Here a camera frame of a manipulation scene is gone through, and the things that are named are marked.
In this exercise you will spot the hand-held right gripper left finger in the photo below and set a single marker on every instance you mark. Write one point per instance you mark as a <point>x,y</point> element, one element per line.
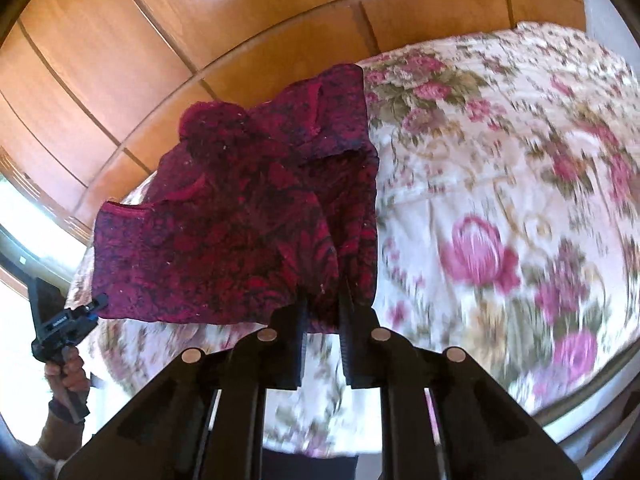
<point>300,350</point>

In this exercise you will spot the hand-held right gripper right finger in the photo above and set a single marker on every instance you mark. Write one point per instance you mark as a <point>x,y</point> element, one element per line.
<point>350,350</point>

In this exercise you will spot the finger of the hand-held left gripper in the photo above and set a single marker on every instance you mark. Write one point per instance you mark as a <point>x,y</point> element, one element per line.
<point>101,301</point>

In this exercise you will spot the maroon knit sweater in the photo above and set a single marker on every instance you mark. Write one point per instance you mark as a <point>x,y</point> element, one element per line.
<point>225,210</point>

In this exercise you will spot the person's left forearm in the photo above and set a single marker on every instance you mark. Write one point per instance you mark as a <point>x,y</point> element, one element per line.
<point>60,435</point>

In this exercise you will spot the person's left hand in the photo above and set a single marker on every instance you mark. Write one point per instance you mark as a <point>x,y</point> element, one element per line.
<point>72,375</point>

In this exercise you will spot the window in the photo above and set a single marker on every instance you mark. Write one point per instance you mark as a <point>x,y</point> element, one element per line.
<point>25,220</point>

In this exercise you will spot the floral bedspread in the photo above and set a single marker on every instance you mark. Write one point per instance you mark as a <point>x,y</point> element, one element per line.
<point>500,160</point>

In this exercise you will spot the wooden wardrobe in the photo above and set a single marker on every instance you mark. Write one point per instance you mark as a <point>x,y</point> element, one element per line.
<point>150,35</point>

